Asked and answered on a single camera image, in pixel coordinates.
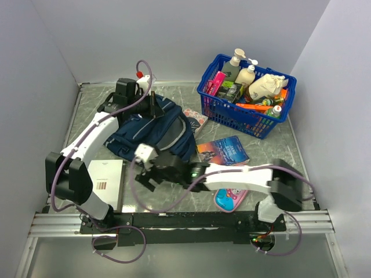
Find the Little Women floral book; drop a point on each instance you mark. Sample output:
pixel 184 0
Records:
pixel 196 120

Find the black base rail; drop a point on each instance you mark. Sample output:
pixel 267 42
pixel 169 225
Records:
pixel 184 227

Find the black green box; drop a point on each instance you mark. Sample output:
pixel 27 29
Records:
pixel 230 91

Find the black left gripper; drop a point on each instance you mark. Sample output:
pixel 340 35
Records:
pixel 155 109

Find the green drink bottle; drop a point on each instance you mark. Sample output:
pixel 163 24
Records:
pixel 274 112

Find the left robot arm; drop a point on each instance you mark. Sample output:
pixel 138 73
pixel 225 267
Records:
pixel 68 181

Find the pink box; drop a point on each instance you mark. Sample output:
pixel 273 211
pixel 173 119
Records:
pixel 214 84

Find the pink cartoon pencil case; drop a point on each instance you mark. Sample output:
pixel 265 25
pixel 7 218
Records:
pixel 228 200

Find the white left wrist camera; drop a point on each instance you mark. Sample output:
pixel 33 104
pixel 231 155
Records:
pixel 144 81

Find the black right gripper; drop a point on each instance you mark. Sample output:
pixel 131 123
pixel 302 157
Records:
pixel 145 179

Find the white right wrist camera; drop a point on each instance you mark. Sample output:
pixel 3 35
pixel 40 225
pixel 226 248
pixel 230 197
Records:
pixel 145 154

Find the Jane Eyre blue book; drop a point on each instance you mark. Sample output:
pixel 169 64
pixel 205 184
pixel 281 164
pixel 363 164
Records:
pixel 226 151

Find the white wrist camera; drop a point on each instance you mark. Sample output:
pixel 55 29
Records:
pixel 144 81
pixel 145 154

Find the grey-green pump bottle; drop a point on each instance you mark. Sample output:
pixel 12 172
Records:
pixel 231 68

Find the navy blue student backpack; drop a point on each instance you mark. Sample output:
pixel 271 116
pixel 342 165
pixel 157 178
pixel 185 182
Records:
pixel 171 132

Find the beige cloth bag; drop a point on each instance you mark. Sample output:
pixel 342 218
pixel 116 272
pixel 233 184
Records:
pixel 268 86

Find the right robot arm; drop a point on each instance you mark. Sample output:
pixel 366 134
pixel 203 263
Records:
pixel 282 184

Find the cream pump bottle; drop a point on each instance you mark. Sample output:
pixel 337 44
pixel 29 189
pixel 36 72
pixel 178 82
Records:
pixel 246 76

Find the aluminium frame rail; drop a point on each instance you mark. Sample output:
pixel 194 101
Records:
pixel 69 225

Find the dark glass bottle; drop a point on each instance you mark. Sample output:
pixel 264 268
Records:
pixel 269 101

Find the blue plastic basket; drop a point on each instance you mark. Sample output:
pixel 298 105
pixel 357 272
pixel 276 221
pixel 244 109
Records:
pixel 244 120

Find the white notebook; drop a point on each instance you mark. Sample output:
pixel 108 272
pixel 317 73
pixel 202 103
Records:
pixel 108 178

